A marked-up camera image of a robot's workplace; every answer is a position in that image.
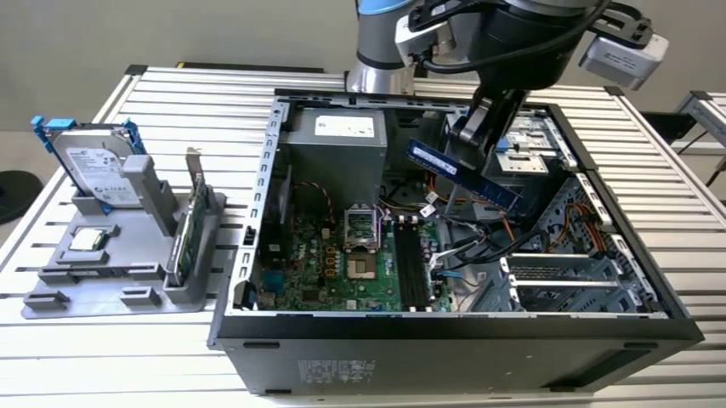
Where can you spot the grey metal disk bay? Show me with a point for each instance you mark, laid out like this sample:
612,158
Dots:
567,282

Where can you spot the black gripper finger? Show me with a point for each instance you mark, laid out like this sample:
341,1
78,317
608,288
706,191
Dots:
504,127
475,119

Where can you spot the RAM stick with blue label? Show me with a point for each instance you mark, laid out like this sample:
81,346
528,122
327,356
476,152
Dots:
436,159

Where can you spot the grey metal drive cage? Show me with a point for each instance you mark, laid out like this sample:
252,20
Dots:
521,163

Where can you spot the hard disk in blue carrier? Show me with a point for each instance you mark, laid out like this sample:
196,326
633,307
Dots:
93,166

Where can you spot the black round floor object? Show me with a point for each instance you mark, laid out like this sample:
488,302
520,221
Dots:
20,195

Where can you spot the grey parts rack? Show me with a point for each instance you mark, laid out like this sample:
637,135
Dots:
130,238

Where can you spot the green graphics card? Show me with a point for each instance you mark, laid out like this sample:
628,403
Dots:
189,229

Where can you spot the grey power supply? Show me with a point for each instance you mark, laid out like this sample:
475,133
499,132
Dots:
335,170

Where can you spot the CPU socket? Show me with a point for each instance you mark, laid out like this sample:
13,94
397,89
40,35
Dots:
360,267

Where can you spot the black RAM slot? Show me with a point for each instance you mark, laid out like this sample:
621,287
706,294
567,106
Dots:
417,263
403,263

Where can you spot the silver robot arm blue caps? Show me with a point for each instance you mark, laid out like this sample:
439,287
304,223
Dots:
373,42

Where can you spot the black PC case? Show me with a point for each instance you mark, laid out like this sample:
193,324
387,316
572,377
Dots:
396,361

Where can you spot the green motherboard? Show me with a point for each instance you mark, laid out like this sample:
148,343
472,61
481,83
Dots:
305,272

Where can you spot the metal slat side table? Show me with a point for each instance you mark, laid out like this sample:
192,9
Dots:
706,110

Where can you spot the silver CPU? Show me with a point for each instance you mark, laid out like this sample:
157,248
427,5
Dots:
85,239

